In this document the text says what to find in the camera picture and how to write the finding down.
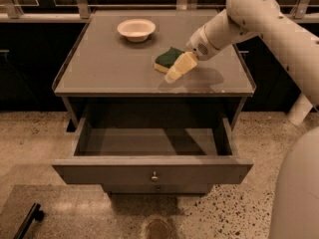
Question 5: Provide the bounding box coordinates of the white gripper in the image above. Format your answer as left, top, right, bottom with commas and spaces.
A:
164, 26, 219, 84

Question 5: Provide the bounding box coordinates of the green and yellow sponge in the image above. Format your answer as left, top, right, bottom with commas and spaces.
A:
154, 47, 183, 73

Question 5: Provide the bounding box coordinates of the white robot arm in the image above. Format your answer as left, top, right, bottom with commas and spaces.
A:
165, 0, 319, 124

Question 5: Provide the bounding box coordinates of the grey drawer cabinet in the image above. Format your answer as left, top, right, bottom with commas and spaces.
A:
51, 9, 256, 195

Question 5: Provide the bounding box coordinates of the open grey top drawer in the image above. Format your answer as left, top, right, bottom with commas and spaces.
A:
52, 119, 253, 185

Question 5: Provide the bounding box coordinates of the round metal drawer knob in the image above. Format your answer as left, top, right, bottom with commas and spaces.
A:
151, 171, 159, 182

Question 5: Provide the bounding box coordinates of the grey lower drawer front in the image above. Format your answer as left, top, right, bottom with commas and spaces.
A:
103, 184, 212, 194

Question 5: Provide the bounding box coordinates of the white bowl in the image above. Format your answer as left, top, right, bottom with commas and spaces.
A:
117, 19, 156, 43

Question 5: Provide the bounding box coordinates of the metal railing frame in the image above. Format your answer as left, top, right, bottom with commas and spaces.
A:
0, 0, 319, 24

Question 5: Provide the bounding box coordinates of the black handle bar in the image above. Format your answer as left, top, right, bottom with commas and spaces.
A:
13, 203, 44, 239

